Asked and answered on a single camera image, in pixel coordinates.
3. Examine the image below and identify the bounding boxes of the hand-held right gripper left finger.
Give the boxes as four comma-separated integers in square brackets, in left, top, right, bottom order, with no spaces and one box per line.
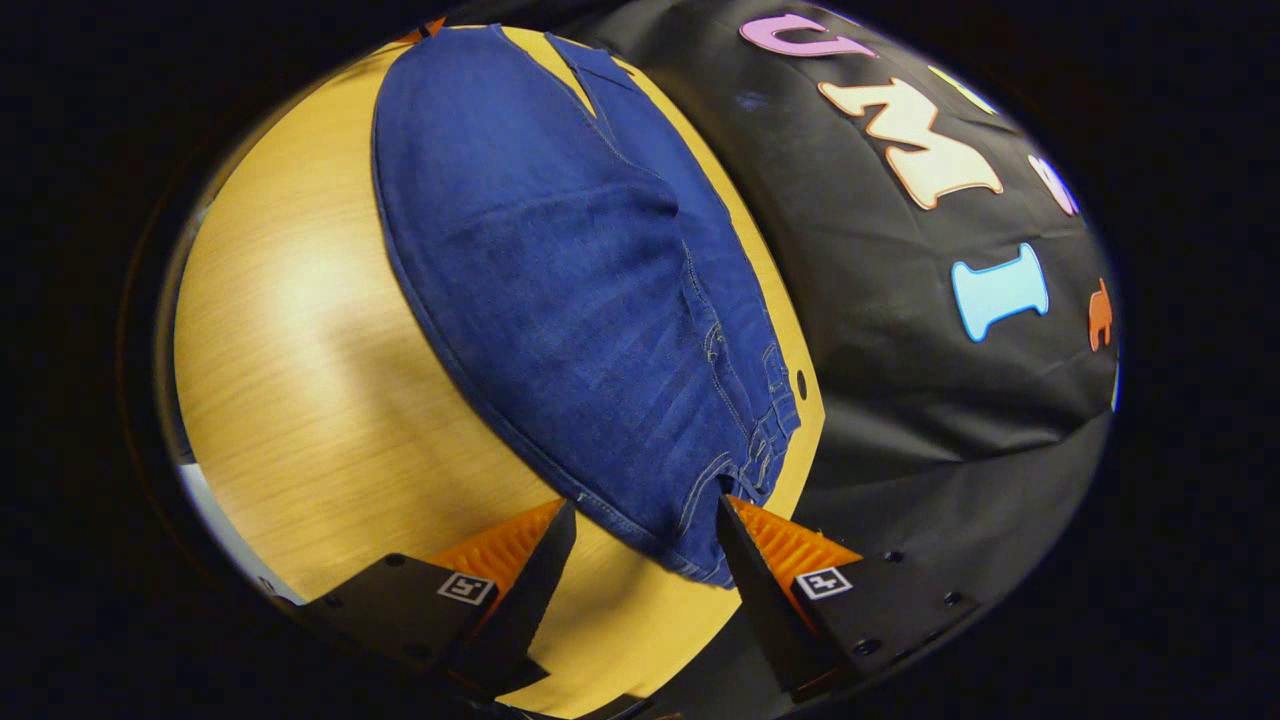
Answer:
[298,498,579,699]

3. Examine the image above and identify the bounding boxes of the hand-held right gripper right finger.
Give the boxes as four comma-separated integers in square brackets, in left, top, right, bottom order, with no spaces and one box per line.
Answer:
[715,493,983,703]

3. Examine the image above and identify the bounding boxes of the blue denim jeans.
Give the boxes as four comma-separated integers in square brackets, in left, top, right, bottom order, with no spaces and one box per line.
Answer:
[370,25,803,589]

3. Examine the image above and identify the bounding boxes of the black backdrop cloth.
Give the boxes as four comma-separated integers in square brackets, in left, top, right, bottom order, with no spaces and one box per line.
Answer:
[450,0,1121,717]

